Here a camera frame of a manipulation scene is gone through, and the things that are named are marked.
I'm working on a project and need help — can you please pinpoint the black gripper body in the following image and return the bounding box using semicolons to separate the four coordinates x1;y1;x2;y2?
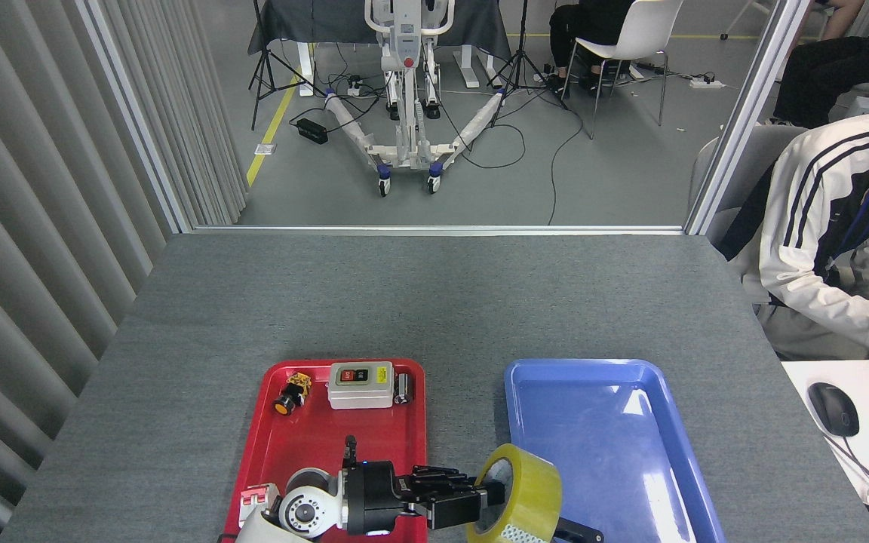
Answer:
343;461;415;537

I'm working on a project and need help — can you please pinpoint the white wheeled stand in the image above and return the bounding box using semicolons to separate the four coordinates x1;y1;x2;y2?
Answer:
324;0;507;197

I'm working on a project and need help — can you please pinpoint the table with black cloth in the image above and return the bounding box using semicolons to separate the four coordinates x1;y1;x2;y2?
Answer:
248;0;512;97

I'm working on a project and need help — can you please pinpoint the black computer mouse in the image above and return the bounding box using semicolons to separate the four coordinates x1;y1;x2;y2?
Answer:
807;382;861;438

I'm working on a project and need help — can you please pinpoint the person in black trousers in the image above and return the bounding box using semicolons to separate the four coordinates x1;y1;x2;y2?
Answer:
770;0;869;129

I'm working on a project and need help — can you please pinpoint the white plastic chair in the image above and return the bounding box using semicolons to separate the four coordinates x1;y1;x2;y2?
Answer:
561;0;684;140

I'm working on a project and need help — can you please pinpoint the silver frame rail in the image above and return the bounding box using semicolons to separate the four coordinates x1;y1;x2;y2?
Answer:
192;224;688;237

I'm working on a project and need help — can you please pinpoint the grey two-button switch box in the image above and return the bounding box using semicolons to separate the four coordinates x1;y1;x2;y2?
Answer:
327;361;395;410

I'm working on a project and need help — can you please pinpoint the blue plastic tray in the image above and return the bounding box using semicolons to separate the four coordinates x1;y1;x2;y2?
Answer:
504;359;726;543

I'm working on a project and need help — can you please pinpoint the black yellow push button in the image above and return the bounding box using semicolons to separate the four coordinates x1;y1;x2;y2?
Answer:
273;372;313;416

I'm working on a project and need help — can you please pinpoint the red plastic tray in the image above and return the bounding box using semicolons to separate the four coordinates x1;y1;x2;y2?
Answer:
222;359;428;543

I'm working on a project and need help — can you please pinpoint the yellow tape roll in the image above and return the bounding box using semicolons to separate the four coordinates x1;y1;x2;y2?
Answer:
466;443;563;543

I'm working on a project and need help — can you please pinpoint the white desk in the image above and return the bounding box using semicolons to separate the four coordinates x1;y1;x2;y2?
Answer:
781;360;869;543

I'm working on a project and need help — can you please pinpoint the white circuit breaker red lever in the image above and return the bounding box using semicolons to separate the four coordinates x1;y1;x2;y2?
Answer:
239;483;281;523

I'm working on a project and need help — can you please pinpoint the grey office chair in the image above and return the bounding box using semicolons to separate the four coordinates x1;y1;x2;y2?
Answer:
689;123;809;250

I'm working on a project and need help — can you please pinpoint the black tripod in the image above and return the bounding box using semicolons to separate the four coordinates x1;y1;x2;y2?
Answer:
489;0;569;127
248;0;316;130

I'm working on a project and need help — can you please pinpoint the silver frame post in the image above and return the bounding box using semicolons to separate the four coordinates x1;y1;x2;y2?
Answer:
75;0;195;235
683;0;814;236

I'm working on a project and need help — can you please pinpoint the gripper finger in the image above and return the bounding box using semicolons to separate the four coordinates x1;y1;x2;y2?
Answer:
553;518;606;543
410;483;508;532
407;465;487;496

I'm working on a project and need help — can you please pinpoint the black floor cable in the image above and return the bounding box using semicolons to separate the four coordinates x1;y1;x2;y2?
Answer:
546;106;588;225

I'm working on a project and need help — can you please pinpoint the person on white chair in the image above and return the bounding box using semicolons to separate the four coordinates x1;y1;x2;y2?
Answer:
546;0;635;95

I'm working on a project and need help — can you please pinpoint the person in white jacket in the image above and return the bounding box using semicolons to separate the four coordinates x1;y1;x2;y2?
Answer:
717;102;869;387

